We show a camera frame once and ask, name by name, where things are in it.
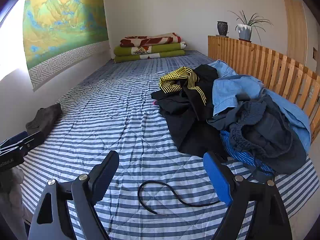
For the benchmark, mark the wooden slatted bed rail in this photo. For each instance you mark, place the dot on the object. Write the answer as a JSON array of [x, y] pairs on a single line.
[[262, 60]]

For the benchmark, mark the blue pinstriped garment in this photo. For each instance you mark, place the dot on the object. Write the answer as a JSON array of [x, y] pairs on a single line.
[[237, 151]]

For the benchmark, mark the wall socket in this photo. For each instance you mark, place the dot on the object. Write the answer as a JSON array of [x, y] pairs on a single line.
[[311, 92]]

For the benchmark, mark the grey-blue pants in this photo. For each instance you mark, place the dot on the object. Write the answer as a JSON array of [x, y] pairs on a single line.
[[272, 135]]

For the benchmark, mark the dark ceramic pot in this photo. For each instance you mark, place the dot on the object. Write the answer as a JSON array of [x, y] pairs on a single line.
[[222, 28]]

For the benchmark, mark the blue white striped bed quilt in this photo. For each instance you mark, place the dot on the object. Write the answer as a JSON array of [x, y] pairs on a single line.
[[112, 120]]

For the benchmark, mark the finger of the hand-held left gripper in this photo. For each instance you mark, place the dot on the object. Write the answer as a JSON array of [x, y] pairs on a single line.
[[13, 138], [31, 141]]

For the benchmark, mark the pink small item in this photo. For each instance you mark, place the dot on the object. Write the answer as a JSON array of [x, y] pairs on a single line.
[[155, 102]]

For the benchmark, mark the wooden door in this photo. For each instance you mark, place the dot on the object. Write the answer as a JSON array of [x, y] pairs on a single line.
[[296, 30]]

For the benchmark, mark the landscape wall scroll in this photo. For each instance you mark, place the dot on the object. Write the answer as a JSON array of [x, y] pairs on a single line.
[[60, 20]]

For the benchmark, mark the dark grey folded cloth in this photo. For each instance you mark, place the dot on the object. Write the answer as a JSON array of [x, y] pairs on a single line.
[[45, 120]]

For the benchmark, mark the red floral folded blanket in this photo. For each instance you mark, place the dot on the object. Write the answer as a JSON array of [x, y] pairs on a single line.
[[150, 40]]

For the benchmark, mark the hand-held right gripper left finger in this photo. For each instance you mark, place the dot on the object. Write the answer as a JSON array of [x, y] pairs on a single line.
[[103, 177]]

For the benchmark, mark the light blue denim shirt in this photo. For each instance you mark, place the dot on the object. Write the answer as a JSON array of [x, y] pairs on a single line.
[[232, 90]]

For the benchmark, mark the potted plant in white pot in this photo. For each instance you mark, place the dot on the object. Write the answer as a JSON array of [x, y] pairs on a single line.
[[244, 31]]

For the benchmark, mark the person's left forearm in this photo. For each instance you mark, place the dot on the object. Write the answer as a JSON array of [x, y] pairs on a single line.
[[10, 187]]

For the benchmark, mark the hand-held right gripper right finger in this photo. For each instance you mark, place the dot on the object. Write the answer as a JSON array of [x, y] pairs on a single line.
[[217, 177]]

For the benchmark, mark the black garment with yellow stripes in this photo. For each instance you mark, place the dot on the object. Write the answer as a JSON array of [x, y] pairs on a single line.
[[190, 120]]

